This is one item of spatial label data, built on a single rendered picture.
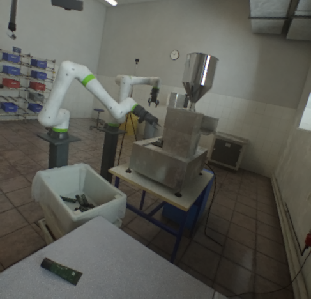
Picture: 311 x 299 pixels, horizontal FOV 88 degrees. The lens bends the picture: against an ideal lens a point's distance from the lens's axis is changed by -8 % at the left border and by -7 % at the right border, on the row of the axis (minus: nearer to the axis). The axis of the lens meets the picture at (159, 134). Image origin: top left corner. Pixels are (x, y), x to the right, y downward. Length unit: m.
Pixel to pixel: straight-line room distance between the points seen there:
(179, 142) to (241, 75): 4.05
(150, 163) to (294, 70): 4.45
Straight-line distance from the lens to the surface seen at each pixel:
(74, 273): 0.82
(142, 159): 1.39
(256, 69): 5.15
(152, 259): 0.89
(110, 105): 1.39
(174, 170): 1.27
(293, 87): 5.13
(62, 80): 1.39
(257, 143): 5.05
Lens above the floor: 1.42
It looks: 12 degrees down
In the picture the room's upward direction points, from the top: 11 degrees clockwise
